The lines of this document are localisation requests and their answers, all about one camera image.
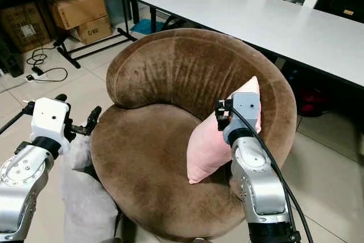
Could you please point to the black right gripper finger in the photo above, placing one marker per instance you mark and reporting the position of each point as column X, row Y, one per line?
column 219, row 113

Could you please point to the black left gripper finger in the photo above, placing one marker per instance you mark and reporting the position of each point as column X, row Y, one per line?
column 93, row 120
column 61, row 98

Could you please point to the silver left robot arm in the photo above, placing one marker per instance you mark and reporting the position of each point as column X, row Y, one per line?
column 20, row 197

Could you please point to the pink pillow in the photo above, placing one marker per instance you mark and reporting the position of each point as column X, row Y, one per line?
column 207, row 146

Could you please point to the brown round plush sofa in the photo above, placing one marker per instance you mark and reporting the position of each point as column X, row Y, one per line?
column 148, row 163

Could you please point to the blue floor mat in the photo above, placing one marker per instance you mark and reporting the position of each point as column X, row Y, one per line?
column 142, row 25

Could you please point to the white power strip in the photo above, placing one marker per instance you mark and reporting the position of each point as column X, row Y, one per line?
column 34, row 77

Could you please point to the cardboard box with black print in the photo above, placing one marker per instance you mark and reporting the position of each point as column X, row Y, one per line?
column 95, row 31

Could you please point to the cardboard box with white label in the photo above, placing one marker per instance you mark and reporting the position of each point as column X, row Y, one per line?
column 25, row 27

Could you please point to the red bag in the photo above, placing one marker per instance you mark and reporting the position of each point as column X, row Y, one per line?
column 315, row 103

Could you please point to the long white table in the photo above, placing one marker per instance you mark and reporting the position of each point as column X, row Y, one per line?
column 261, row 21

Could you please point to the black metal rack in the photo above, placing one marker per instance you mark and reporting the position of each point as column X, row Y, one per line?
column 124, row 4

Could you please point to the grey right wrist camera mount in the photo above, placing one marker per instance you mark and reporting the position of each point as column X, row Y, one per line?
column 244, row 109

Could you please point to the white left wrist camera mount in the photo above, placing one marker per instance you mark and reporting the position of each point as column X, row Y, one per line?
column 50, row 119

